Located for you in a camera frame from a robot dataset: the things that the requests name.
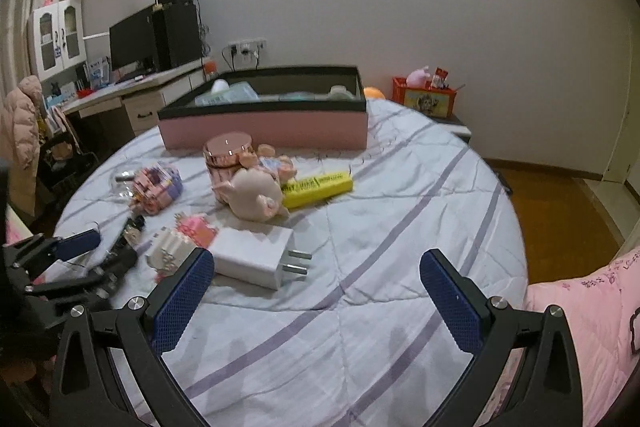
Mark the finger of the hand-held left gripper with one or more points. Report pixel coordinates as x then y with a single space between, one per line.
75 288
80 243

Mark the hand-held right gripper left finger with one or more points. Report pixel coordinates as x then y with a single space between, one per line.
180 302

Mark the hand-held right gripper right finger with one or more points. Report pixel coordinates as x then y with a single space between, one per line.
452 302

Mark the clear plastic ball with stick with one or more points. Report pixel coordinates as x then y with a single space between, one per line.
122 187

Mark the jar with rose gold lid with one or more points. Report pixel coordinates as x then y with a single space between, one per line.
227 152

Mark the pink storage box black rim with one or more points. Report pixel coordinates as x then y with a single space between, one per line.
260 129

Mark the pink white block toy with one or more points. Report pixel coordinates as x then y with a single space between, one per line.
180 239

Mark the black chair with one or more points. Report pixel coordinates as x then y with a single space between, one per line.
65 162

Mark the white plug charger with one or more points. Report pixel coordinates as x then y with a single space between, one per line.
250 254

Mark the pink purple block toy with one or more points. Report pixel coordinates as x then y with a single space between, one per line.
157 189

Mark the pink puffer coat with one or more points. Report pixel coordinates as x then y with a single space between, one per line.
20 132

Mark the pink pig figurine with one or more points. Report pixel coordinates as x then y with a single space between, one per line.
250 197

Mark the pink printed quilt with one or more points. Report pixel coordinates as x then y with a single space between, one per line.
590 332

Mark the small red tray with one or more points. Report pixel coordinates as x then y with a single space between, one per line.
85 94

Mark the white desk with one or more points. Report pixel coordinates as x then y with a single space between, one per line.
145 99

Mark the small doll blue dress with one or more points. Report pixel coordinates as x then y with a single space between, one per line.
275 164

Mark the blue white box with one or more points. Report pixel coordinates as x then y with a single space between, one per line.
99 72

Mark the yellow oblong box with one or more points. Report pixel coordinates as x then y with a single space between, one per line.
320 189

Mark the low white bench dark top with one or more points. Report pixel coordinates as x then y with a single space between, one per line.
457 124

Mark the red crate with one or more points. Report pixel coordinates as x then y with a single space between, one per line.
425 102

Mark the white glass door cabinet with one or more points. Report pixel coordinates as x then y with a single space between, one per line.
57 39

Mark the black computer monitor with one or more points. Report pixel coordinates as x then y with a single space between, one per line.
131 42

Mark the white cup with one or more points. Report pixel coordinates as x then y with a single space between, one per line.
220 86

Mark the clear plastic box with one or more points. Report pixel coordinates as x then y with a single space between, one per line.
235 94

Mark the clear bottle red cap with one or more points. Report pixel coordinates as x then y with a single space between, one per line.
210 69

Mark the orange octopus plush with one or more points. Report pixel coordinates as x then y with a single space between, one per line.
375 93

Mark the small red packet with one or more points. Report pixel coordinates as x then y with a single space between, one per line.
439 78

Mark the pink plush toy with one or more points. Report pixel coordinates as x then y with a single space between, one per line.
417 77

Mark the black speaker tower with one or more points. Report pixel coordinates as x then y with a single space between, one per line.
177 37

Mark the white round case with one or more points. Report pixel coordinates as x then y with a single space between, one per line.
340 92

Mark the teal round shell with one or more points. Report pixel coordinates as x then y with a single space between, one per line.
305 96

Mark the white door frame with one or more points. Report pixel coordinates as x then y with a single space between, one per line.
622 132

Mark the white wall socket strip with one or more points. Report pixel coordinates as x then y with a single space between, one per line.
247 44

